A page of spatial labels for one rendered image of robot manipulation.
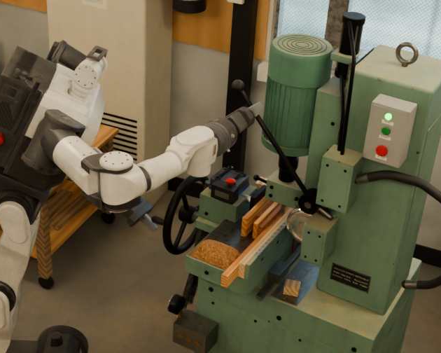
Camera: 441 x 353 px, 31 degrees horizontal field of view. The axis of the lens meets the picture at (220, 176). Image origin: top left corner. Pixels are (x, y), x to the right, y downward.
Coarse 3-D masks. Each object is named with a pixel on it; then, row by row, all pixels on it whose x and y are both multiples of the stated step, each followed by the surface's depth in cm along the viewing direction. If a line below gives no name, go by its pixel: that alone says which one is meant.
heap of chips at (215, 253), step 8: (208, 240) 236; (200, 248) 233; (208, 248) 232; (216, 248) 232; (224, 248) 232; (232, 248) 233; (200, 256) 232; (208, 256) 231; (216, 256) 230; (224, 256) 230; (232, 256) 231; (216, 264) 230; (224, 264) 229
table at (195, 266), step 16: (208, 224) 253; (224, 224) 248; (240, 224) 249; (224, 240) 241; (240, 240) 242; (288, 240) 247; (192, 256) 233; (272, 256) 238; (192, 272) 235; (208, 272) 232; (256, 272) 229; (240, 288) 228
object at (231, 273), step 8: (272, 224) 243; (264, 232) 239; (256, 240) 235; (248, 248) 232; (240, 256) 228; (232, 264) 225; (224, 272) 221; (232, 272) 222; (224, 280) 221; (232, 280) 224
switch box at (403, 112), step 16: (384, 96) 199; (384, 112) 195; (400, 112) 193; (368, 128) 199; (400, 128) 195; (368, 144) 201; (384, 144) 199; (400, 144) 197; (384, 160) 201; (400, 160) 199
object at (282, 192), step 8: (272, 176) 242; (272, 184) 240; (280, 184) 239; (288, 184) 238; (296, 184) 239; (272, 192) 241; (280, 192) 240; (288, 192) 238; (296, 192) 237; (272, 200) 243; (280, 200) 241; (288, 200) 239
